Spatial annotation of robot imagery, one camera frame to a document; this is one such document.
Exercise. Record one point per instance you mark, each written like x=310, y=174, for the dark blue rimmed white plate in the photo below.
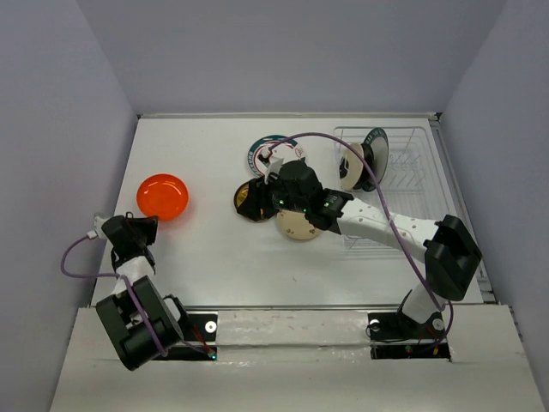
x=378, y=141

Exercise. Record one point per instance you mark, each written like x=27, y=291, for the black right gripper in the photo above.
x=259, y=192

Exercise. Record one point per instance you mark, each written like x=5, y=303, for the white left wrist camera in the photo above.
x=97, y=232

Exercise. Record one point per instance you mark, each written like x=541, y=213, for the orange plate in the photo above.
x=163, y=195

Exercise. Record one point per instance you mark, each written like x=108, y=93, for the green red rimmed white plate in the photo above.
x=288, y=151

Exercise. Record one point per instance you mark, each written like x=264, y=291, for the cream plate with black patch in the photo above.
x=351, y=167

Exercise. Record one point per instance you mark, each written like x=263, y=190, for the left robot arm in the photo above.
x=138, y=322

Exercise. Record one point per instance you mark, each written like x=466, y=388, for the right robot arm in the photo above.
x=446, y=247

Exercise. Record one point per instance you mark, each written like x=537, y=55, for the white wire dish rack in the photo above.
x=413, y=184

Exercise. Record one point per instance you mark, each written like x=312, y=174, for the cream plate with small prints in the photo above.
x=295, y=226

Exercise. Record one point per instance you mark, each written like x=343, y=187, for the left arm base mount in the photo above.
x=199, y=339

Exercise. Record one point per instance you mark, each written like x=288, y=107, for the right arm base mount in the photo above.
x=394, y=337

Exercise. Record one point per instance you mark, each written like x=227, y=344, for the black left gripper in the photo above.
x=148, y=223

